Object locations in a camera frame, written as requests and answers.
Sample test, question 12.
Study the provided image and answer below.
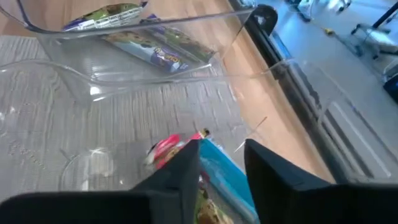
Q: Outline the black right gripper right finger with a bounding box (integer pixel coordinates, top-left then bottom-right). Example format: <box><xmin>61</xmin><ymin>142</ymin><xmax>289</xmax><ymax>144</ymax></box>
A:
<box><xmin>244</xmin><ymin>138</ymin><xmax>398</xmax><ymax>224</ymax></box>

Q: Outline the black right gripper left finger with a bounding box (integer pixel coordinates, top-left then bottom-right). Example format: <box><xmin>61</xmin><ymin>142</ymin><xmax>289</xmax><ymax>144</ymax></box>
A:
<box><xmin>0</xmin><ymin>139</ymin><xmax>200</xmax><ymax>224</ymax></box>

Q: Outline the clear plastic bin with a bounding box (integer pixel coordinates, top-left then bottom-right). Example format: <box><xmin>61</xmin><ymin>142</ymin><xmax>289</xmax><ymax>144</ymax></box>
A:
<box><xmin>0</xmin><ymin>0</ymin><xmax>261</xmax><ymax>105</ymax></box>
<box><xmin>0</xmin><ymin>58</ymin><xmax>398</xmax><ymax>224</ymax></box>

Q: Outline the clear plastic container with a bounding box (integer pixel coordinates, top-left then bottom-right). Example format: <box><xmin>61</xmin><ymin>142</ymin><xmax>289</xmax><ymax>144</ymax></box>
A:
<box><xmin>0</xmin><ymin>34</ymin><xmax>252</xmax><ymax>203</ymax></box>

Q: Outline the black table corner clamp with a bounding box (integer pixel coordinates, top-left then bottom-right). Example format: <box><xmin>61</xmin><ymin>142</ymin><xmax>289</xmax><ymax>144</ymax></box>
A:
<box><xmin>244</xmin><ymin>4</ymin><xmax>279</xmax><ymax>35</ymax></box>

